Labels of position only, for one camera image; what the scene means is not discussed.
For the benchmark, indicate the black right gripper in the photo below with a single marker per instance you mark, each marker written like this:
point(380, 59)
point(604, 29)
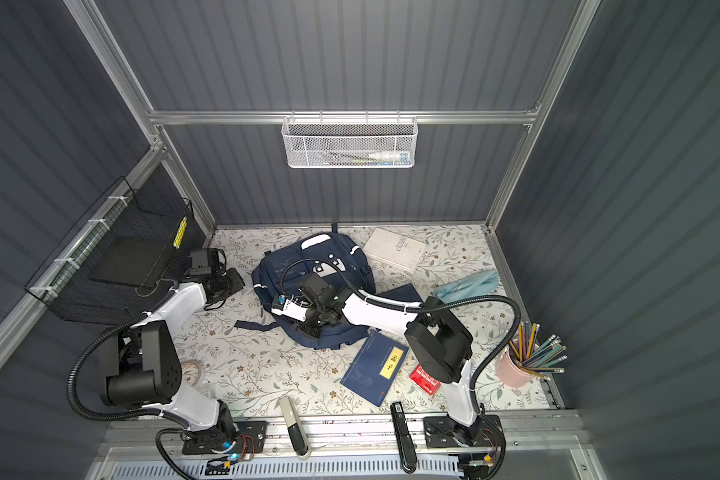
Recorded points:
point(310, 331)

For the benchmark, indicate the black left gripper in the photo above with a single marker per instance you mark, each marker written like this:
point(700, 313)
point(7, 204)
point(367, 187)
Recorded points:
point(237, 283)

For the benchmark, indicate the navy blue student backpack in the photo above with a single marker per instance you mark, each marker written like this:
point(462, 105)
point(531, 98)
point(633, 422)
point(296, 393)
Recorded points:
point(333, 256)

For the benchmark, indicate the dark blue thin notebook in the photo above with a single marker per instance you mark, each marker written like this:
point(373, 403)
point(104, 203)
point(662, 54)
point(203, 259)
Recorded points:
point(405, 293)

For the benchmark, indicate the blue notebook with yellow label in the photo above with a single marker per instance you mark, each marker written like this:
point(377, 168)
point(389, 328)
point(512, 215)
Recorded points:
point(373, 370)

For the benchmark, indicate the white Robinson Crusoe book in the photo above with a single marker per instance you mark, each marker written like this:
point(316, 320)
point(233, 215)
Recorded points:
point(394, 249)

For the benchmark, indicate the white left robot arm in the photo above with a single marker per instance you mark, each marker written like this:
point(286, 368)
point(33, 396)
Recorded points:
point(141, 366)

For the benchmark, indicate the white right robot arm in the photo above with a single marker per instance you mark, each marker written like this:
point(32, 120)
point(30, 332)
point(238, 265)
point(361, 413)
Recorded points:
point(440, 342)

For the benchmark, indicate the red card pack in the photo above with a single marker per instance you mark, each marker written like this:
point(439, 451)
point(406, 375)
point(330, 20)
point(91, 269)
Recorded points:
point(424, 381)

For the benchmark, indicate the black and white stapler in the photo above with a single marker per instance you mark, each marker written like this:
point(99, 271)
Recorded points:
point(295, 430)

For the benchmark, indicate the light blue cloth pouch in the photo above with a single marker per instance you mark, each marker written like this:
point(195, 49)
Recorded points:
point(475, 285)

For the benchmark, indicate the pink pencil cup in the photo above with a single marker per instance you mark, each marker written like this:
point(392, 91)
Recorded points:
point(509, 373)

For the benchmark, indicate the black wire wall basket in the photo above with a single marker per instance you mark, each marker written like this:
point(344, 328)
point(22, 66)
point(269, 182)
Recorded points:
point(117, 266)

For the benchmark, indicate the white wire mesh basket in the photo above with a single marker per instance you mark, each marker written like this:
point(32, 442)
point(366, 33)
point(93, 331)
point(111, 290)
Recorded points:
point(363, 145)

